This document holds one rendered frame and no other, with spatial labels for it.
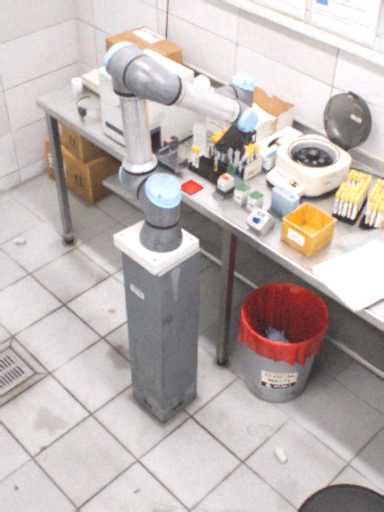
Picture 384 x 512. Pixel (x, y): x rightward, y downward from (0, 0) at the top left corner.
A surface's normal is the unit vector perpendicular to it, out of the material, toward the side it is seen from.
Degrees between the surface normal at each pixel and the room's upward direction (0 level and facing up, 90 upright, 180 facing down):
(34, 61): 90
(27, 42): 90
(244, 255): 1
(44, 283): 0
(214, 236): 0
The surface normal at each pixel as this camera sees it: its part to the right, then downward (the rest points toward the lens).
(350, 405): 0.01, -0.73
